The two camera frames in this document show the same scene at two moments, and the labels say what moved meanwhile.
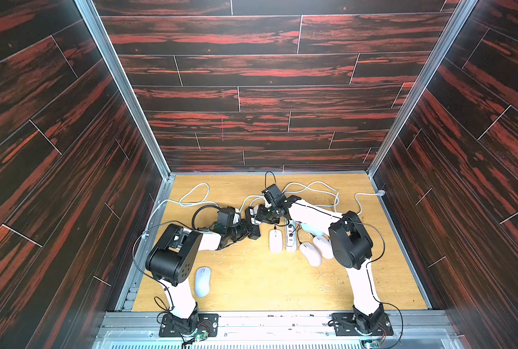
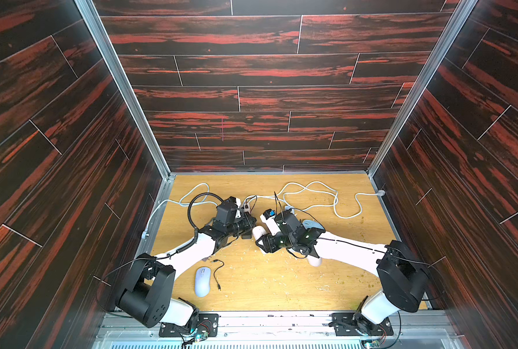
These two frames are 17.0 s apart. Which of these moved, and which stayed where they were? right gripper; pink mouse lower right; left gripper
Moved: right gripper
Stayed: pink mouse lower right; left gripper
